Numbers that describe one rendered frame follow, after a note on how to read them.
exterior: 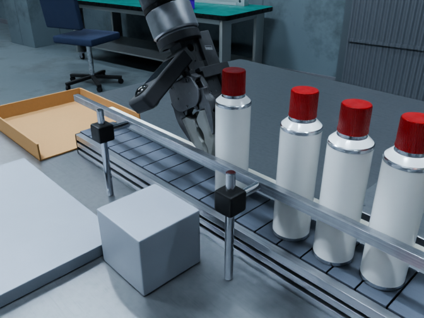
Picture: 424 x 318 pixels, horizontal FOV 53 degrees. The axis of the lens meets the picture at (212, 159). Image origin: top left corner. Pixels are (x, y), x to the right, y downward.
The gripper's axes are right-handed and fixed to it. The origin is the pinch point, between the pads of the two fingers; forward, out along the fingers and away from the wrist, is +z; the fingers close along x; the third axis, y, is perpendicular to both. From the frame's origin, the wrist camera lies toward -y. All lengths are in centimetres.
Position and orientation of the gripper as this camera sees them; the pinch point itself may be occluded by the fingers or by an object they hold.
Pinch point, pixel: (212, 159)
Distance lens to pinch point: 66.7
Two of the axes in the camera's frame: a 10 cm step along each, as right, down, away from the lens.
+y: 7.2, -3.1, 6.2
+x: -6.0, 1.7, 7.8
